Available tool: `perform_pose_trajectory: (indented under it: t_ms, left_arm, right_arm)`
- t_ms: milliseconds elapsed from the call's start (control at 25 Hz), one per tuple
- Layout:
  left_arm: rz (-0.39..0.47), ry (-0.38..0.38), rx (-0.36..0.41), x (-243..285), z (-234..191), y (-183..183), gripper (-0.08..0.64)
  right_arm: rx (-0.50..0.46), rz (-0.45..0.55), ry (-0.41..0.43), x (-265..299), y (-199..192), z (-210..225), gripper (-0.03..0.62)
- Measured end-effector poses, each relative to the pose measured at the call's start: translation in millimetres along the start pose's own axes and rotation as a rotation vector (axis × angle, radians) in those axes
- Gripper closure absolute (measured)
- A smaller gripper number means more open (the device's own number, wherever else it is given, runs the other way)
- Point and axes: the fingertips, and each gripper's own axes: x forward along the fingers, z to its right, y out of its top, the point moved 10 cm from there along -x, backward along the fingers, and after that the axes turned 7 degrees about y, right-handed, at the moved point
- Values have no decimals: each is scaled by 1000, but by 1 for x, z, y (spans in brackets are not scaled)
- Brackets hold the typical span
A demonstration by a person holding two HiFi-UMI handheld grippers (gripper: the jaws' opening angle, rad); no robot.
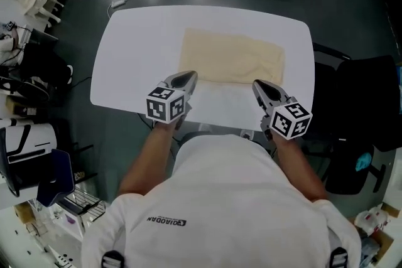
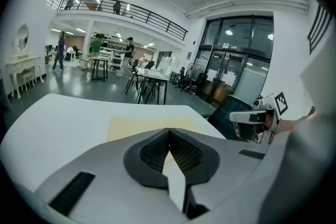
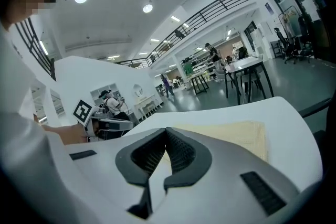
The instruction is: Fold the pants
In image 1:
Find blue cloth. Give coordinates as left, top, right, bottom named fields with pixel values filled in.
left=356, top=152, right=374, bottom=173

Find person's right forearm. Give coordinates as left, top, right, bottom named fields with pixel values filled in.
left=271, top=131, right=330, bottom=203

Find person's white shirt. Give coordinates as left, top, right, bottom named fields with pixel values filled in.
left=80, top=134, right=362, bottom=268

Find white plastic bag red print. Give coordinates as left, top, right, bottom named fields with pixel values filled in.
left=354, top=206, right=391, bottom=233

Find black office chair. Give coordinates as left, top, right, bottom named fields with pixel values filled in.
left=306, top=42, right=402, bottom=196

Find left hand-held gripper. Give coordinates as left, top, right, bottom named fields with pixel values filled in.
left=145, top=70, right=199, bottom=131

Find cardboard box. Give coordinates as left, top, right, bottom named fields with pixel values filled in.
left=353, top=222, right=396, bottom=268

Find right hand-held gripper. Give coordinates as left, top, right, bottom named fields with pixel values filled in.
left=252, top=78, right=314, bottom=141

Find white and black device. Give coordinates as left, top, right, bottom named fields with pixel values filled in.
left=0, top=122, right=58, bottom=197

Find black strap buckle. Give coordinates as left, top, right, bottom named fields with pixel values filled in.
left=329, top=246, right=350, bottom=268
left=101, top=249, right=127, bottom=268

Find cream pants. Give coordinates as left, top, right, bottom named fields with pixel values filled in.
left=177, top=27, right=286, bottom=86

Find wire rack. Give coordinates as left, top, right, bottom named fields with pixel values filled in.
left=61, top=187, right=107, bottom=224

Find white cloth sheet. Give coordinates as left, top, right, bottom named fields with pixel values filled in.
left=192, top=80, right=271, bottom=130

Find person's left forearm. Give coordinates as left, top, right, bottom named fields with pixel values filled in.
left=117, top=121, right=180, bottom=198

